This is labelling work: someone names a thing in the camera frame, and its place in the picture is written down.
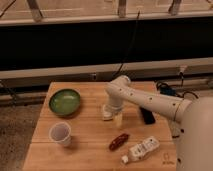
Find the black phone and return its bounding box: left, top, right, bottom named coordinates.
left=140, top=108, right=155, bottom=125

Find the white sponge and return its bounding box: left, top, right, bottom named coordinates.
left=102, top=105, right=113, bottom=121

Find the wooden table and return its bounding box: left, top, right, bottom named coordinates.
left=23, top=82, right=176, bottom=171

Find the black hanging cable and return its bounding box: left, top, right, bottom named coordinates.
left=110, top=10, right=141, bottom=81

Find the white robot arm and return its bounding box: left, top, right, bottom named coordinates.
left=102, top=75, right=213, bottom=171

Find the white plastic bottle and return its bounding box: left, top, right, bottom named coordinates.
left=121, top=136, right=160, bottom=164

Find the black floor cable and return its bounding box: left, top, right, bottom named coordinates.
left=155, top=71, right=200, bottom=139

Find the brown sausage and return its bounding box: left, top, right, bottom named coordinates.
left=109, top=133, right=129, bottom=151

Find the green bowl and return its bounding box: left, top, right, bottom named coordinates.
left=49, top=89, right=81, bottom=117

